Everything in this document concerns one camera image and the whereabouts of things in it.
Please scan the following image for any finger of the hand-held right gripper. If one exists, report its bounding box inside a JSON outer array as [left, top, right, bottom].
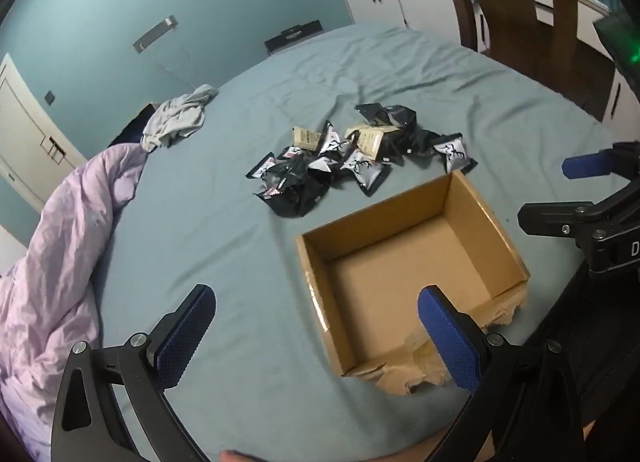
[[561, 141, 640, 181], [517, 199, 608, 243]]

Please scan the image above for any lilac blanket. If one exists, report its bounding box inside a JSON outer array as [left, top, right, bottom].
[[0, 143, 151, 462]]

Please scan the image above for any brown cardboard box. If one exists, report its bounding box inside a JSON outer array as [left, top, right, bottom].
[[295, 171, 531, 397]]

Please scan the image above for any pile of snack packets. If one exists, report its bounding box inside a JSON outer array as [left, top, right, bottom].
[[246, 102, 478, 217]]

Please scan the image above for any metal wall plate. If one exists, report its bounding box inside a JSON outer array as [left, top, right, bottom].
[[132, 15, 178, 53]]

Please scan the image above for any dark blue pillow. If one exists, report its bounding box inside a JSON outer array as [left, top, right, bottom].
[[107, 102, 161, 147]]

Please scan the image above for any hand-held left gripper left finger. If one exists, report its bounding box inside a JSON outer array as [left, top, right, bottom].
[[50, 284, 217, 462]]

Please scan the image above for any white cabinet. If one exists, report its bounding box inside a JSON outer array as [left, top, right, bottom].
[[336, 0, 640, 137]]

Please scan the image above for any grey crumpled cloth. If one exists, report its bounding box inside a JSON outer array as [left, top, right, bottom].
[[141, 84, 219, 151]]

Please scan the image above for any white wardrobe door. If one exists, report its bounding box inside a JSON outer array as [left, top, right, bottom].
[[0, 52, 88, 213]]

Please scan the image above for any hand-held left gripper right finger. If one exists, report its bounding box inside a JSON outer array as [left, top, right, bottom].
[[417, 285, 593, 462]]

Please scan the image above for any brown wooden chair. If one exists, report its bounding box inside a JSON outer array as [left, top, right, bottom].
[[430, 0, 616, 117]]

